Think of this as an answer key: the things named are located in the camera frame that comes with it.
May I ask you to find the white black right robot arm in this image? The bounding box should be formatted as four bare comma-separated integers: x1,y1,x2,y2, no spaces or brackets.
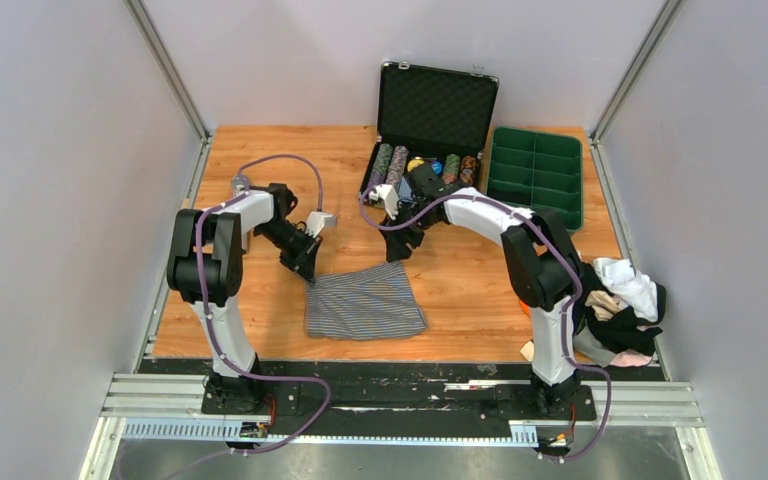
362,165,583,418

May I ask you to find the clear tube of chips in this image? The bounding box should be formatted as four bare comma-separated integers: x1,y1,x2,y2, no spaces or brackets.
231,173,250,254

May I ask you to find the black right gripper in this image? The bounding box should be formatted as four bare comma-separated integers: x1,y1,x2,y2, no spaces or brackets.
379,202,439,263

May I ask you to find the black garment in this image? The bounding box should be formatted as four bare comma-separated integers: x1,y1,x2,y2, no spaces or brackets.
573,262,667,367

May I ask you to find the aluminium frame rail front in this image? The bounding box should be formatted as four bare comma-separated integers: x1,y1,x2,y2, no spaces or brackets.
81,374,721,479

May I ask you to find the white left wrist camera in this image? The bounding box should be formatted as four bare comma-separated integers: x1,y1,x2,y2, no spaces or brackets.
305,210,337,237

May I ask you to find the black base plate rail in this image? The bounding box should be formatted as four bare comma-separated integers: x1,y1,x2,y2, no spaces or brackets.
200,360,667,439

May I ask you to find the black poker chip case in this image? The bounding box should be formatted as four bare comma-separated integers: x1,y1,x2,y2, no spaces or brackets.
358,61,499,193

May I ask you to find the cream white garment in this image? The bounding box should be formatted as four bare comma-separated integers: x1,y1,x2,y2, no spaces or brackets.
520,341,536,362

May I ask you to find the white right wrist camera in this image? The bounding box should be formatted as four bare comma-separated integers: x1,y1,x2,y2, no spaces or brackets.
368,184,400,220

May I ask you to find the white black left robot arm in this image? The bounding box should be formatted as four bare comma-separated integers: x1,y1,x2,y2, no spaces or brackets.
166,183,336,413

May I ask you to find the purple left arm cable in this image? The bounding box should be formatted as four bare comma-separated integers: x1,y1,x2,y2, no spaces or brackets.
188,153,332,458

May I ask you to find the orange garment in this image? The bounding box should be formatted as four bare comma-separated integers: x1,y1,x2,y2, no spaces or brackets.
519,301,531,318

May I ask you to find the grey striped underwear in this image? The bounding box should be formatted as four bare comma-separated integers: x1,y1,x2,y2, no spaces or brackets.
305,262,428,341

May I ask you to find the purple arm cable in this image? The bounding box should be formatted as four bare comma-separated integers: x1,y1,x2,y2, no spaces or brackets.
188,153,332,458
358,188,614,463

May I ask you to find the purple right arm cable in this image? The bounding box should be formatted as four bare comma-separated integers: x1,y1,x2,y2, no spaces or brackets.
358,188,614,463

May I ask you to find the green divided tray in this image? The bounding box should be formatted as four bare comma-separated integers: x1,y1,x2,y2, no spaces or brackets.
486,127,584,232

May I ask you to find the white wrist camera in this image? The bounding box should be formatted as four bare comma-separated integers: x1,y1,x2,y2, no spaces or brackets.
305,210,337,237
368,184,400,220

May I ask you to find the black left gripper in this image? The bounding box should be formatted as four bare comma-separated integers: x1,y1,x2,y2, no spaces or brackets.
253,221,322,286

